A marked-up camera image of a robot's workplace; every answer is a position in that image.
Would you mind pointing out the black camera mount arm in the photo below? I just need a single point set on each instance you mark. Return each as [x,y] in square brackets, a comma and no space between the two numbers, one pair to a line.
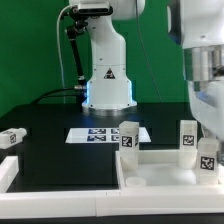
[72,34]

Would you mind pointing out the white square table top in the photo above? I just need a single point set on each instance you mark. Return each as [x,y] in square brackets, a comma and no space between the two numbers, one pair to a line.
[159,168]

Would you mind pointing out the white sheet with fiducial markers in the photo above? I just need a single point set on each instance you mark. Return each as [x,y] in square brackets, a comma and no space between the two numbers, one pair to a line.
[92,135]

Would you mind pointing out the white front obstacle bar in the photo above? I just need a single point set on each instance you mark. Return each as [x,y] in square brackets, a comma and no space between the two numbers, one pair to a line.
[143,201]

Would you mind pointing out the white left obstacle bar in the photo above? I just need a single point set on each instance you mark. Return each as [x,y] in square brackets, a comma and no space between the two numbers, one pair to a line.
[8,171]

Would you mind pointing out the camera on robot top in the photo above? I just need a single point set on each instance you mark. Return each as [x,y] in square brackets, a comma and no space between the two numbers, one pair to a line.
[91,7]

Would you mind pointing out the white obstacle bar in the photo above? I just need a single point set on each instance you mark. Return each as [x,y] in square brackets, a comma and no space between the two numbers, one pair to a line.
[143,201]
[8,171]

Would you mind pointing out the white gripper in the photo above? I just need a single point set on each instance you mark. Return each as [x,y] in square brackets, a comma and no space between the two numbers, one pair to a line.
[207,106]

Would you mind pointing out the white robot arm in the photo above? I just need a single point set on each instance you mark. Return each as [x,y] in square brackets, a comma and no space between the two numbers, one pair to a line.
[196,25]

